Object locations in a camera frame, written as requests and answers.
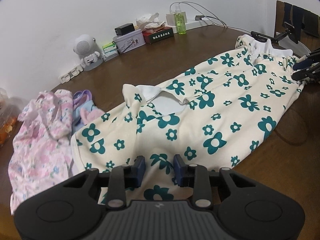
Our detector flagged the white charging cables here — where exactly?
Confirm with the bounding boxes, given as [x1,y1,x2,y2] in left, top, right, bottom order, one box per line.
[169,0,253,34]

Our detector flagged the white crumpled tissue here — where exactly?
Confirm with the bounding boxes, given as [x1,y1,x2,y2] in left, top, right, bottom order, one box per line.
[136,12,165,33]

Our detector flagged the wooden chair back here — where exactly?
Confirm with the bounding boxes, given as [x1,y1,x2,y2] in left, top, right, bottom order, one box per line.
[274,1,319,56]

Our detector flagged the pink floral garment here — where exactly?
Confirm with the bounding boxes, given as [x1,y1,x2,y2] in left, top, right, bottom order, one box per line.
[8,89,73,213]

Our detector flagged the lavender tin box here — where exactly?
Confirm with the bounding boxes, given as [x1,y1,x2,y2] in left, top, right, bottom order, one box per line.
[113,29,145,54]

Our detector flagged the green spray bottle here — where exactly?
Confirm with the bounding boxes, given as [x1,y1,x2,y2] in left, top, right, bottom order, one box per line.
[175,4,187,35]

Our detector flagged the red black tissue box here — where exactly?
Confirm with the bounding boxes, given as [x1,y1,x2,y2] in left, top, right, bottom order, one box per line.
[143,27,174,44]

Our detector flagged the white charger adapter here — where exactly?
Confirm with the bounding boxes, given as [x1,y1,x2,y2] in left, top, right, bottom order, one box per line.
[166,11,188,27]

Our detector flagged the green white card stack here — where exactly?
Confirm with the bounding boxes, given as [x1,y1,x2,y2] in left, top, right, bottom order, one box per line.
[102,41,119,62]

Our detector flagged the purple blue pink garment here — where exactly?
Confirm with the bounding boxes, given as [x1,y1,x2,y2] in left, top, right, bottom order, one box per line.
[72,90,105,134]

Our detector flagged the black small box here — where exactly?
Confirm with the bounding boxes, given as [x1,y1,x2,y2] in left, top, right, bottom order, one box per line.
[114,23,135,36]

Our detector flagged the snack bag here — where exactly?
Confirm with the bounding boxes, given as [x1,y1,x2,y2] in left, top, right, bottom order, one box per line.
[0,88,21,147]

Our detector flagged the white robot figurine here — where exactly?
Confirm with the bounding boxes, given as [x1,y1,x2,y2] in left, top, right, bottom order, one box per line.
[73,34,103,72]

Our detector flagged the cream teal floral dress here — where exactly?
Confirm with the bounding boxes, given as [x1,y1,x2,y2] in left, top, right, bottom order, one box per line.
[69,34,307,204]

